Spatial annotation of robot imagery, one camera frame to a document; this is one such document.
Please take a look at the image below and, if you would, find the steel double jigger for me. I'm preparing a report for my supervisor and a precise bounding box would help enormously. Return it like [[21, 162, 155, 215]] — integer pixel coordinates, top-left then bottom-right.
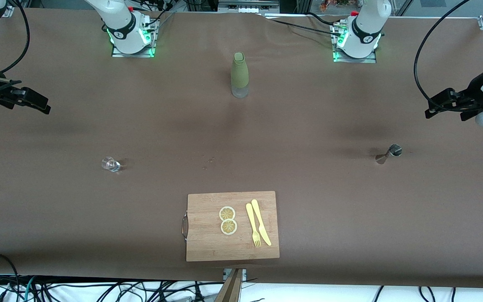
[[375, 144, 403, 165]]

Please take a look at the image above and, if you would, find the clear glass measuring cup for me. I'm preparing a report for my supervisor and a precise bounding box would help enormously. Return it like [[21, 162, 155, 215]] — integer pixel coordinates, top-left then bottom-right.
[[101, 156, 121, 172]]

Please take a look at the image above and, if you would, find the orange red background object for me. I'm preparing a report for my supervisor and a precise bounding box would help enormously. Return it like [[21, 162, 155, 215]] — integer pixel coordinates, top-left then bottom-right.
[[320, 0, 359, 11]]

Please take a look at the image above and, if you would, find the brown table cover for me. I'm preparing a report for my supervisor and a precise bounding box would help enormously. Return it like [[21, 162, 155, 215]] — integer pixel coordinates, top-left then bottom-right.
[[0, 8, 483, 290]]

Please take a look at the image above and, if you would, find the green sleeved glass bottle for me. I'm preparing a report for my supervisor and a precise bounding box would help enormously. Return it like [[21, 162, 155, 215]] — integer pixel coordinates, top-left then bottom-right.
[[230, 52, 249, 99]]

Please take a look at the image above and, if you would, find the white power strip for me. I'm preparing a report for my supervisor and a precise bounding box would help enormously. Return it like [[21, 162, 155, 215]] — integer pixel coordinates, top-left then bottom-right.
[[218, 0, 280, 14]]

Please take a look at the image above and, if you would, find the yellow plastic knife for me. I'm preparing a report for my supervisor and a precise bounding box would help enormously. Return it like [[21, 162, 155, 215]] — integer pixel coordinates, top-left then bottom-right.
[[251, 199, 272, 247]]

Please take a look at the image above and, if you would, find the wooden cutting board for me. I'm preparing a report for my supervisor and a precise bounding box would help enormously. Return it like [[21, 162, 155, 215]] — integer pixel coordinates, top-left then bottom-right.
[[182, 191, 280, 262]]

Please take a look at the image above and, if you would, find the yellow plastic fork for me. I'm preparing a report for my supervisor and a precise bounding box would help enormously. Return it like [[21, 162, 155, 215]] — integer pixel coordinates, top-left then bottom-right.
[[246, 203, 262, 248]]

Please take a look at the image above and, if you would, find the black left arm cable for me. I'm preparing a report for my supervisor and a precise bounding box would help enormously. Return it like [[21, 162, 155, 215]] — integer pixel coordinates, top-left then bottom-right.
[[413, 0, 473, 110]]

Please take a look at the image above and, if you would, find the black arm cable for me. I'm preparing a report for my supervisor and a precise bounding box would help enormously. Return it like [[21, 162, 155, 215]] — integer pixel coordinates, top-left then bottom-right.
[[413, 0, 473, 110], [3, 0, 30, 74]]

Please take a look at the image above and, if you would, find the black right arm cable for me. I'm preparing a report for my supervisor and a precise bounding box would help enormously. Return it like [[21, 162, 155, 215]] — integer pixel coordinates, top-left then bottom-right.
[[3, 0, 30, 74]]

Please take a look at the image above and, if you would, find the short black table cable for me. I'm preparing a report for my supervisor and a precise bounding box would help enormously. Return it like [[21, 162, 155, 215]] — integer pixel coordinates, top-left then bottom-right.
[[306, 12, 340, 26]]

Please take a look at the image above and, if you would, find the long black table cable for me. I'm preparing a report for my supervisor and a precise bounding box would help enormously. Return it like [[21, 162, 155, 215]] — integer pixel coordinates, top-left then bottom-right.
[[265, 17, 343, 37]]

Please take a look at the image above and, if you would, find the teal cable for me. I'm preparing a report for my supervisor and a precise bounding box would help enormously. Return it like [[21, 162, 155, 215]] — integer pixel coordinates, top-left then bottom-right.
[[23, 277, 36, 302]]

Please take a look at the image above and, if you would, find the aluminium camera mount post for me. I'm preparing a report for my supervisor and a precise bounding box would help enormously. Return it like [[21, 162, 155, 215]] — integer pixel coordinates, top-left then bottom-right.
[[214, 268, 247, 302]]

